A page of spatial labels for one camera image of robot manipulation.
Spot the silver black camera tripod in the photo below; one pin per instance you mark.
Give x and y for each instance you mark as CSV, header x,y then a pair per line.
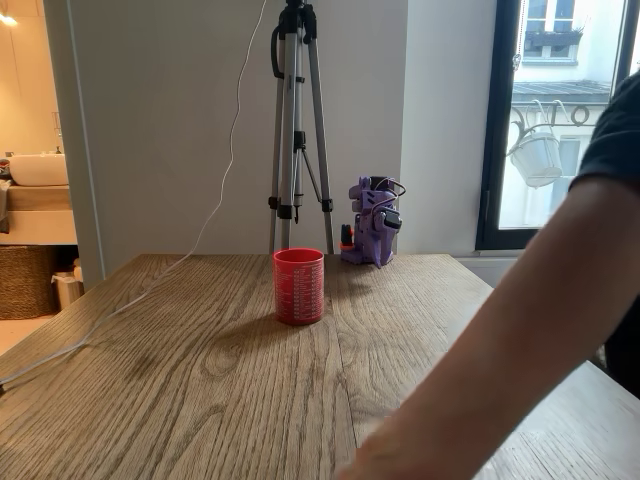
x,y
287,100

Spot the white hanging planter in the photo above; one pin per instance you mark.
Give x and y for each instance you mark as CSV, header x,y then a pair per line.
x,y
537,160

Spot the lit wall lamp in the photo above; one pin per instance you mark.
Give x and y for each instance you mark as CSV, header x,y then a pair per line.
x,y
7,19

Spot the dark window flower box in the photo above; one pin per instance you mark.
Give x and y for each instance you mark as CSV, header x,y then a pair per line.
x,y
552,39

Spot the purple gripper black servo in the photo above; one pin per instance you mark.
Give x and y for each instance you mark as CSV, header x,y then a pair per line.
x,y
378,249

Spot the red cup with white print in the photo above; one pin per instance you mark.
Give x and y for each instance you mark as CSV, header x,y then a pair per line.
x,y
297,290

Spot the purple robot arm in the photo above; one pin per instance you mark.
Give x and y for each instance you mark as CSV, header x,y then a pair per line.
x,y
362,200

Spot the black window frame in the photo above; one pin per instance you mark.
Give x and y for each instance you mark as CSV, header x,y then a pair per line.
x,y
492,150

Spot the wooden vanity counter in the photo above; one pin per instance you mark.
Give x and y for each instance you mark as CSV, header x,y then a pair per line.
x,y
35,210

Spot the woven wicker basket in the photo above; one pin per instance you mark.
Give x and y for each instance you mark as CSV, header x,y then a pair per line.
x,y
25,282

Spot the small white bin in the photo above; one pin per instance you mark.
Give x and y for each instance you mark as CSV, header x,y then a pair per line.
x,y
67,292

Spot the wrought iron balcony railing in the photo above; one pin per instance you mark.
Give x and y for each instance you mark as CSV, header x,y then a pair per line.
x,y
575,116

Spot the white sink basin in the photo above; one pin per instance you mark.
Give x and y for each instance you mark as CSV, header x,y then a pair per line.
x,y
37,170

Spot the orange and black table clamp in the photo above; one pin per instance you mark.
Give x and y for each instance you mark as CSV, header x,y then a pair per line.
x,y
346,237

